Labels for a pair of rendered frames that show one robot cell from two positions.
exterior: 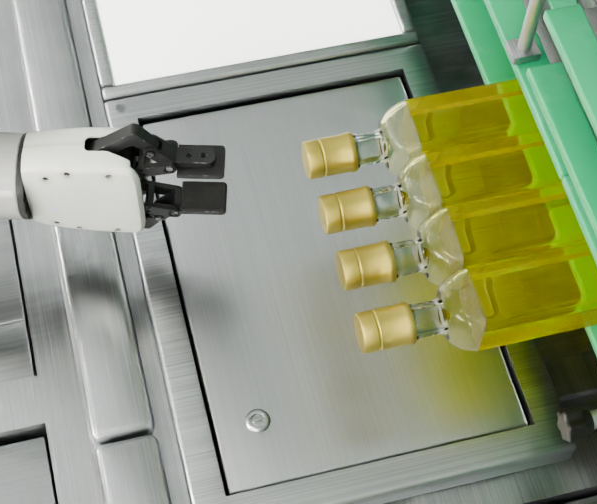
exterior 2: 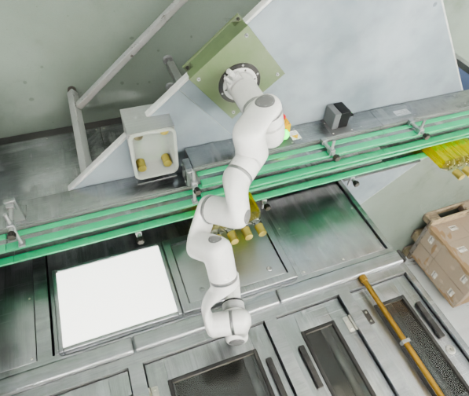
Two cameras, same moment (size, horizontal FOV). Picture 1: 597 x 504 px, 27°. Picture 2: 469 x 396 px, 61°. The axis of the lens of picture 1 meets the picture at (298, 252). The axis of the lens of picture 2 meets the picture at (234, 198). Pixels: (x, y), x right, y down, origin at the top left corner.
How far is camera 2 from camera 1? 1.15 m
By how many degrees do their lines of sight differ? 53
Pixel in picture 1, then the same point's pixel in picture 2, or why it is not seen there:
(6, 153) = (234, 302)
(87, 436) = (276, 306)
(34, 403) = (271, 319)
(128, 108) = (185, 306)
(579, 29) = (207, 180)
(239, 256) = not seen: hidden behind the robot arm
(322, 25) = (155, 262)
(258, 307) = (241, 270)
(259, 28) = (156, 277)
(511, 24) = (186, 203)
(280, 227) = not seen: hidden behind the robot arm
